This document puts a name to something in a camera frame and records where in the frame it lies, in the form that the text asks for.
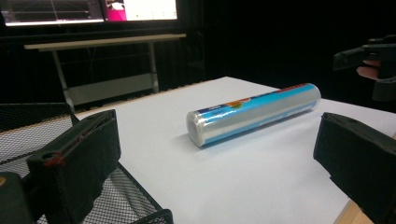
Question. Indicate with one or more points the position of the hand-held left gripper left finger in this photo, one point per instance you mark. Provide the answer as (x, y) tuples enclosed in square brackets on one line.
[(81, 155)]

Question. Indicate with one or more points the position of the computer monitor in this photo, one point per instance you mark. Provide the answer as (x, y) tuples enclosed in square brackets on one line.
[(90, 12)]

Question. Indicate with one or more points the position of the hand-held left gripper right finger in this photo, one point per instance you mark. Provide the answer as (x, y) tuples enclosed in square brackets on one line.
[(358, 155)]

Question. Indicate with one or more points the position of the white metal-frame table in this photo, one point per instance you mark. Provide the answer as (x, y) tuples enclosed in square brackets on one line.
[(102, 62)]

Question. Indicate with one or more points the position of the blue cling film roll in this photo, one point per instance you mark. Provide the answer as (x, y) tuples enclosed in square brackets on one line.
[(249, 112)]

